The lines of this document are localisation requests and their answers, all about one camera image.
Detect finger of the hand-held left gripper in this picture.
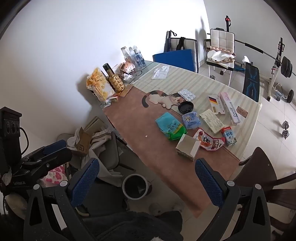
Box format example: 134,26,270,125
23,148,73,173
22,139,68,163

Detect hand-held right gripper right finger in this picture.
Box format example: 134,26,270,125
195,158,272,241

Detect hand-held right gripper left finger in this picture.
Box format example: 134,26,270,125
23,158,100,241

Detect red snack wrapper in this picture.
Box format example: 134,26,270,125
193,128,226,151

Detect white round trash bin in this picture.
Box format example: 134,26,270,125
122,174,149,200

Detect blue tissue packet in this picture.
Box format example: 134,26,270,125
182,112,201,129

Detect green blue rice bag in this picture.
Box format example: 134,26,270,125
155,113,187,141

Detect white pink toothpaste box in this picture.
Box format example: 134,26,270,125
220,92,241,126

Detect black cup lid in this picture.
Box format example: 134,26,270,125
178,101,194,114

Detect pink floral bag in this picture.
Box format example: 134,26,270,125
40,163,70,189

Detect open brown cardboard box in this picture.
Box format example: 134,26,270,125
74,127,93,155

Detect white cloth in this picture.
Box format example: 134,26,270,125
67,130,124,187

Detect grey cushioned chair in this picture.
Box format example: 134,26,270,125
92,132,137,172

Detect white cardboard box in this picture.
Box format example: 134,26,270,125
175,134,201,161

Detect beige flat box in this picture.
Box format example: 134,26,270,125
84,116,109,135

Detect small milk carton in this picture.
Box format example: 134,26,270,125
221,126,237,146

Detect brown wooden chair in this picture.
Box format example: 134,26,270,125
233,147,296,241

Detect grey fuzzy slipper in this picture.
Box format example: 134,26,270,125
148,203,163,215

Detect white medicine box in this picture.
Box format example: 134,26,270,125
199,109,224,135

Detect person's black pants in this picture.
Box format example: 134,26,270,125
81,210,185,241

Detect yellow chips bag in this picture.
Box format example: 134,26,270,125
86,67,115,102

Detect brown card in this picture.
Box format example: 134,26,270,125
236,106,248,118

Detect white box with flag print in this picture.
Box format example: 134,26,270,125
208,94,226,115

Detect checkered tablecloth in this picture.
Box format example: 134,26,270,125
102,61,263,218

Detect gold grenade-shaped bottle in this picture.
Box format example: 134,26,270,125
103,63,126,93

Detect brown cardboard piece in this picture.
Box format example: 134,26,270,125
120,85,134,96

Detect silver blister pack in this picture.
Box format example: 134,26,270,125
179,89,196,101

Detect small dumbbell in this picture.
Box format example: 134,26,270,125
282,120,290,139

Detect cat-shaped mat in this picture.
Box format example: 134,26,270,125
142,90,183,109

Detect black blue weight bench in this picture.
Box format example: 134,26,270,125
233,61,262,102

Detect clear glass bottle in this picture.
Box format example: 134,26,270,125
121,46,130,64

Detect blue label water bottle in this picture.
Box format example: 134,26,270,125
138,50,147,67
132,46,142,67

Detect clear plastic bag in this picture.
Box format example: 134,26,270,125
151,65,171,80

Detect pile of light clothes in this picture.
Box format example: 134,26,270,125
206,47,237,70

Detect blue board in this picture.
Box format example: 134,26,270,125
153,49,197,73

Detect white barbell rack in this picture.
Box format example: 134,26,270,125
266,37,285,102

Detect barbell with black plates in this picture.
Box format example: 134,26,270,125
235,39,296,78

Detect white padded chair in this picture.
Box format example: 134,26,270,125
165,30,199,73
205,28,237,87

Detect black cable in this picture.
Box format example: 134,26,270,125
19,126,30,159

